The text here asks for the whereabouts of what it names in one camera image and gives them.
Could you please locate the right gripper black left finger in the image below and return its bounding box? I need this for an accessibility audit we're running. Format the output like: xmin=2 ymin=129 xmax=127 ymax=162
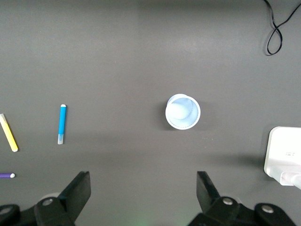
xmin=0 ymin=171 xmax=91 ymax=226

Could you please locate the blue marker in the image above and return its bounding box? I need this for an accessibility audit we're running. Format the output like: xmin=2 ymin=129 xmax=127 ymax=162
xmin=57 ymin=104 xmax=68 ymax=145

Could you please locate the yellow marker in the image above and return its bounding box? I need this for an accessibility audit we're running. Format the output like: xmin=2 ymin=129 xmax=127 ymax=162
xmin=0 ymin=113 xmax=19 ymax=153

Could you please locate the thin black loose cable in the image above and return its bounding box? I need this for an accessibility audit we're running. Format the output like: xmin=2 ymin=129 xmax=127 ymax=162
xmin=263 ymin=0 xmax=301 ymax=57

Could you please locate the white power adapter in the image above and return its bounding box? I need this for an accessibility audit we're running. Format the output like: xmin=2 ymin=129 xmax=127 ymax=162
xmin=263 ymin=126 xmax=301 ymax=190

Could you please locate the light blue plastic cup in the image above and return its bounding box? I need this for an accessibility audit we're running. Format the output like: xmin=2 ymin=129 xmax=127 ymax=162
xmin=165 ymin=93 xmax=201 ymax=130

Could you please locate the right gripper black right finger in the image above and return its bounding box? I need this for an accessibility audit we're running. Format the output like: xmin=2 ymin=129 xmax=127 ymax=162
xmin=188 ymin=171 xmax=297 ymax=226

